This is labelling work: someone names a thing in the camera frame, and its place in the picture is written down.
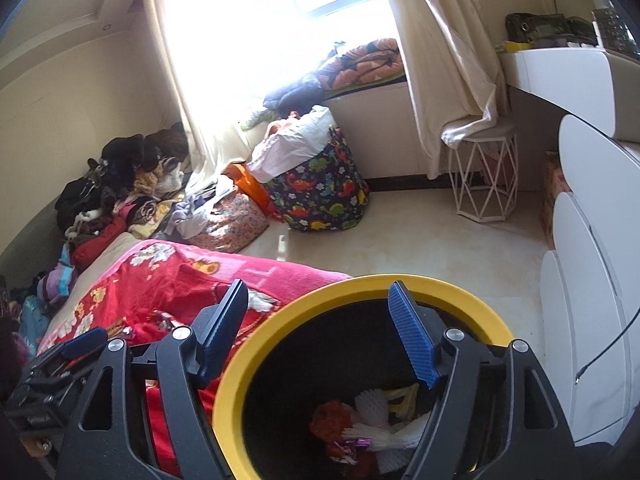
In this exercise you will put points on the lilac cloth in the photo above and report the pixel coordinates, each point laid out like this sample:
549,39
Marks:
192,215

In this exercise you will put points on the white mesh foam sleeve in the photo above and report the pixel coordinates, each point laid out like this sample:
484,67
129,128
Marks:
372,402

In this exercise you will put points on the red floral blanket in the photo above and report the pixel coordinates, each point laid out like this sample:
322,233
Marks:
175,280

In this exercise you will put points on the cream curtain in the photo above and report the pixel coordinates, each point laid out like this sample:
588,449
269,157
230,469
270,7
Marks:
160,60
440,35

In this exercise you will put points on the red plastic bag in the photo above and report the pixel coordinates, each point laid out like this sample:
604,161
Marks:
330,417

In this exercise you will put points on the green patterned cloth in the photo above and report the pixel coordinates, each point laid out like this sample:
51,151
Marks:
255,117

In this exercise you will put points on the cardboard box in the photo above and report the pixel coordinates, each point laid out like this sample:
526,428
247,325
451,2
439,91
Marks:
555,185

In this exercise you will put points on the desk organiser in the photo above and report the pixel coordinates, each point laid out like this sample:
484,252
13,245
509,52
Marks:
612,27

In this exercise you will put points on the white rounded cabinet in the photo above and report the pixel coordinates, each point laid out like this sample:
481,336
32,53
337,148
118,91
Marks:
590,235

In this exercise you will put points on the orange patterned blanket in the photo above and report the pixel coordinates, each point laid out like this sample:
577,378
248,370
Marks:
360,62

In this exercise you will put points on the white desk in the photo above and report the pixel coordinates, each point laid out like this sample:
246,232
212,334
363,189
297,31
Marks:
575,75

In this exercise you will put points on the dinosaur print laundry basket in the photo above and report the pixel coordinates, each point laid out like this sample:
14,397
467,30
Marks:
320,195

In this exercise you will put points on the striped pillow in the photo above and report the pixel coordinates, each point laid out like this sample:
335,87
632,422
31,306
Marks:
55,280

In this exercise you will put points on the white window seat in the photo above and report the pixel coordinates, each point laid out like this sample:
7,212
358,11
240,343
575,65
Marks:
370,130

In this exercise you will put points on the pile of clothes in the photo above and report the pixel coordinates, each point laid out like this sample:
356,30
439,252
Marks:
125,170

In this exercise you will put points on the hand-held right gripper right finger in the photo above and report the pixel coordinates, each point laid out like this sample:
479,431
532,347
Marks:
412,340

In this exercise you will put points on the floral fabric bag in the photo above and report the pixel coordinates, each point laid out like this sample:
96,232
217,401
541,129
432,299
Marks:
230,222

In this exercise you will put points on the white cloth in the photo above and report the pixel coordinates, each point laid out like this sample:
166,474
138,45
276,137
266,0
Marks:
295,145

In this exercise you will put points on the yellow snack packet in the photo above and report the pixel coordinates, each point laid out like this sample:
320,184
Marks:
407,397

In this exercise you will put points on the orange bag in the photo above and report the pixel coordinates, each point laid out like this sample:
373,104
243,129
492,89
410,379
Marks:
252,185

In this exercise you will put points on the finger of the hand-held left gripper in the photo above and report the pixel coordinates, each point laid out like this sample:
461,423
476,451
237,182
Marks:
82,341

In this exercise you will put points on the blue cloth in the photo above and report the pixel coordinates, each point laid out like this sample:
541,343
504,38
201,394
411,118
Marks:
30,317

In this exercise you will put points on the camouflage bag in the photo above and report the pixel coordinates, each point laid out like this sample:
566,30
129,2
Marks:
540,27

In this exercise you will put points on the white foam net bundle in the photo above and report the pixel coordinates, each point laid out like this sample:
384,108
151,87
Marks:
390,440

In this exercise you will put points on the purple foil wrapper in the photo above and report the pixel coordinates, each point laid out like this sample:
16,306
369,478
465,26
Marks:
350,444

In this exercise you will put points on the dark jacket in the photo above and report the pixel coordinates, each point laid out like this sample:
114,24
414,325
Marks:
290,95

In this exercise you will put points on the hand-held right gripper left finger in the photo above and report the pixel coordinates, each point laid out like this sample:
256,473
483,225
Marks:
222,332

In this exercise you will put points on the black bin with yellow rim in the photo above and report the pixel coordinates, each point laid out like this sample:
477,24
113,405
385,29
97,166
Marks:
325,299

